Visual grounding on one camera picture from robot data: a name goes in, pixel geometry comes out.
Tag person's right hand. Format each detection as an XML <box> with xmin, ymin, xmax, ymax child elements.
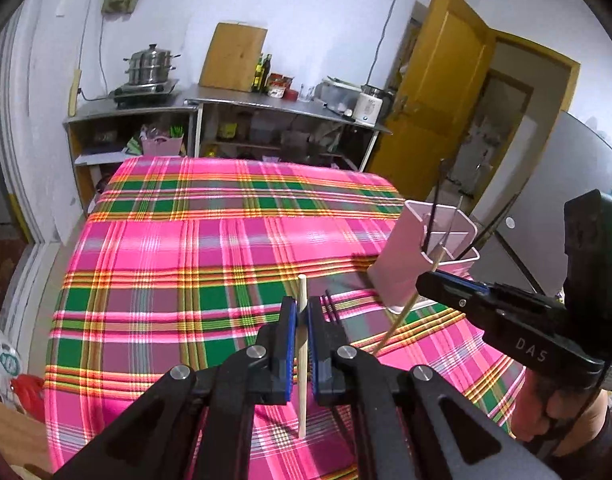
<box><xmin>517</xmin><ymin>374</ymin><xmax>609</xmax><ymax>458</ymax></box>

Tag grey wall cable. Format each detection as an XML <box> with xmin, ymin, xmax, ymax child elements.
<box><xmin>365</xmin><ymin>0</ymin><xmax>411</xmax><ymax>88</ymax></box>

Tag light wooden chopstick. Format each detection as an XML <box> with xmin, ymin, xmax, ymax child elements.
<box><xmin>297</xmin><ymin>274</ymin><xmax>307</xmax><ymax>437</ymax></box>
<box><xmin>372</xmin><ymin>252</ymin><xmax>443</xmax><ymax>357</ymax></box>

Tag dark oil bottles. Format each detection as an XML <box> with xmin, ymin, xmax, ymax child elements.
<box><xmin>251</xmin><ymin>53</ymin><xmax>273</xmax><ymax>93</ymax></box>

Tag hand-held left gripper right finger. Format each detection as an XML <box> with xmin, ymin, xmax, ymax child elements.
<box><xmin>307</xmin><ymin>296</ymin><xmax>562</xmax><ymax>480</ymax></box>

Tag wooden cutting board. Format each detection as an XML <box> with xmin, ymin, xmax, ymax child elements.
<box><xmin>199</xmin><ymin>21</ymin><xmax>268</xmax><ymax>92</ymax></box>

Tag gas stove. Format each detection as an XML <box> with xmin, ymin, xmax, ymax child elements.
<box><xmin>109</xmin><ymin>78</ymin><xmax>181</xmax><ymax>108</ymax></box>

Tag white electric kettle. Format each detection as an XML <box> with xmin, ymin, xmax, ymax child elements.
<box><xmin>353</xmin><ymin>85</ymin><xmax>394</xmax><ymax>125</ymax></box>

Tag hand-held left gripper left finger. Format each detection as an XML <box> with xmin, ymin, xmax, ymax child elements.
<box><xmin>53</xmin><ymin>296</ymin><xmax>297</xmax><ymax>480</ymax></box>

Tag yellow wooden door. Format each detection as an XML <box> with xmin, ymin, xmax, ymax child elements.
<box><xmin>366</xmin><ymin>0</ymin><xmax>497</xmax><ymax>201</ymax></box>

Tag pink plaid tablecloth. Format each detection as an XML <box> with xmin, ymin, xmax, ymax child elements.
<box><xmin>44</xmin><ymin>156</ymin><xmax>527</xmax><ymax>480</ymax></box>

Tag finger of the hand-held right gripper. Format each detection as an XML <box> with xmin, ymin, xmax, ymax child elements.
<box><xmin>416</xmin><ymin>272</ymin><xmax>494</xmax><ymax>323</ymax></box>
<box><xmin>433</xmin><ymin>270</ymin><xmax>492</xmax><ymax>297</ymax></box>

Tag steel steamer pot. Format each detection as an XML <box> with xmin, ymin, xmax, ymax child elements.
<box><xmin>124</xmin><ymin>44</ymin><xmax>181</xmax><ymax>86</ymax></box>

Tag red lidded jars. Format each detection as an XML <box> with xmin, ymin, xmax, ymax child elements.
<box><xmin>267</xmin><ymin>72</ymin><xmax>294</xmax><ymax>98</ymax></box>

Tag pink plastic utensil holder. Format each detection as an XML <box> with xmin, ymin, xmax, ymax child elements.
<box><xmin>367</xmin><ymin>200</ymin><xmax>482</xmax><ymax>316</ymax></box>

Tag white plastic container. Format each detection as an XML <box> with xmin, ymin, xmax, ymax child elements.
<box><xmin>318</xmin><ymin>77</ymin><xmax>363</xmax><ymax>113</ymax></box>

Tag silver refrigerator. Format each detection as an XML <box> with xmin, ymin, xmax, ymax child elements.
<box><xmin>478</xmin><ymin>110</ymin><xmax>612</xmax><ymax>301</ymax></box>

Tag long steel counter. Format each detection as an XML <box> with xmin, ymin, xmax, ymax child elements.
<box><xmin>183</xmin><ymin>85</ymin><xmax>393</xmax><ymax>172</ymax></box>

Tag pink storage basket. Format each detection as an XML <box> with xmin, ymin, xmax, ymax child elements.
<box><xmin>140</xmin><ymin>135</ymin><xmax>184</xmax><ymax>157</ymax></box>

